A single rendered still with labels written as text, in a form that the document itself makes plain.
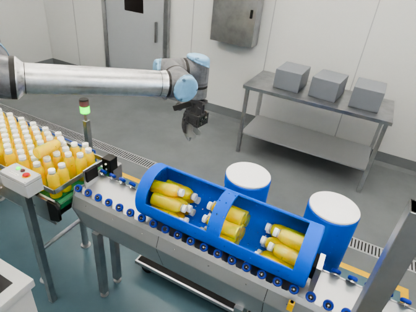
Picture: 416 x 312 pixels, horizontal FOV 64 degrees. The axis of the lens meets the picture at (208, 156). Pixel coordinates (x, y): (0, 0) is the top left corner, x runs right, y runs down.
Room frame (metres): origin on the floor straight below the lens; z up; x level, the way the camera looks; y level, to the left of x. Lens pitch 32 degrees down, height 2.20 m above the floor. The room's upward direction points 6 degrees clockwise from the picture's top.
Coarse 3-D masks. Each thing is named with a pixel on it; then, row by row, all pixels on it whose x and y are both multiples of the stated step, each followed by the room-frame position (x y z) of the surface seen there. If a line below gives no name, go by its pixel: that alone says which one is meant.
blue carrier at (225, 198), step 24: (168, 168) 1.48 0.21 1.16; (144, 192) 1.26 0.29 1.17; (216, 192) 1.38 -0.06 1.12; (168, 216) 1.18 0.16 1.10; (192, 216) 1.34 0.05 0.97; (216, 216) 1.12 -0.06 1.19; (264, 216) 1.27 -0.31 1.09; (288, 216) 1.21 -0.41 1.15; (216, 240) 1.07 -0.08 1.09; (240, 240) 1.21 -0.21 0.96; (312, 240) 0.99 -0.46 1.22; (264, 264) 0.98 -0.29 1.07; (312, 264) 0.92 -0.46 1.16
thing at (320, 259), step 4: (316, 256) 1.05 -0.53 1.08; (320, 256) 1.04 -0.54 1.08; (324, 256) 1.05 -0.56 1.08; (316, 260) 1.03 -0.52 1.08; (320, 260) 1.02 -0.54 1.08; (324, 260) 1.03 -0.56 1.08; (316, 264) 1.00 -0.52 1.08; (320, 264) 1.00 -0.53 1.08; (312, 268) 0.99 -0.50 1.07; (316, 268) 0.98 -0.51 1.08; (320, 268) 0.98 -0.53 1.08; (312, 272) 0.99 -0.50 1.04; (316, 272) 0.97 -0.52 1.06; (320, 272) 0.97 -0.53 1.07; (312, 276) 0.98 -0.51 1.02; (316, 276) 0.97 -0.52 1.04; (312, 280) 0.98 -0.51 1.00; (316, 280) 0.97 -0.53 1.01; (312, 284) 0.97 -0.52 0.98; (308, 288) 0.98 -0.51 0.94; (312, 288) 0.97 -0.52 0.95
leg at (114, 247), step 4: (112, 240) 1.59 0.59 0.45; (112, 244) 1.59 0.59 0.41; (116, 244) 1.60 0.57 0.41; (112, 248) 1.59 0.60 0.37; (116, 248) 1.60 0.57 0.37; (112, 252) 1.59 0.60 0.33; (116, 252) 1.59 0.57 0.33; (112, 256) 1.59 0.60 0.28; (116, 256) 1.59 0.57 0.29; (112, 260) 1.59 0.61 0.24; (116, 260) 1.59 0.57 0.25; (120, 260) 1.62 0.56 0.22; (112, 264) 1.60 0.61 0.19; (116, 264) 1.58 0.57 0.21; (120, 264) 1.62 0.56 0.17; (112, 268) 1.60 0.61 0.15; (116, 268) 1.58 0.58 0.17; (120, 268) 1.62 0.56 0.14; (112, 272) 1.60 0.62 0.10; (116, 272) 1.58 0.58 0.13; (120, 272) 1.61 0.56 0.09; (116, 276) 1.58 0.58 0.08; (120, 276) 1.61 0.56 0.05; (116, 280) 1.60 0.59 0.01; (120, 280) 1.60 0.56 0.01
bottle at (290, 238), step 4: (280, 232) 1.09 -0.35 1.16; (284, 232) 1.08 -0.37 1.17; (288, 232) 1.08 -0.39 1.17; (292, 232) 1.08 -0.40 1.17; (280, 236) 1.07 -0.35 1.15; (284, 236) 1.06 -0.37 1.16; (288, 236) 1.06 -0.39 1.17; (292, 236) 1.06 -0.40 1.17; (296, 236) 1.06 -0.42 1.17; (300, 236) 1.06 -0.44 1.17; (304, 236) 1.07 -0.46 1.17; (280, 240) 1.06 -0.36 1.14; (284, 240) 1.05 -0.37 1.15; (288, 240) 1.05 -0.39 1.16; (292, 240) 1.05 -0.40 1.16; (296, 240) 1.05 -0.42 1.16; (300, 240) 1.04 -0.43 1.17; (284, 244) 1.06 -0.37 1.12; (288, 244) 1.04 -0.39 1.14; (292, 244) 1.04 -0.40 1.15; (296, 244) 1.04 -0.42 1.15; (300, 244) 1.03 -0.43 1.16; (296, 248) 1.03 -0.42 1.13
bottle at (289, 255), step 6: (276, 246) 1.04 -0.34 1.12; (282, 246) 1.04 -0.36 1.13; (288, 246) 1.05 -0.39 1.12; (276, 252) 1.02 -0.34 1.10; (282, 252) 1.02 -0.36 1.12; (288, 252) 1.01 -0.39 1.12; (294, 252) 1.01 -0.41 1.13; (282, 258) 1.00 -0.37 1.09; (288, 258) 0.99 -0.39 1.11; (294, 258) 0.99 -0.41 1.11; (294, 264) 0.98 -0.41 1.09
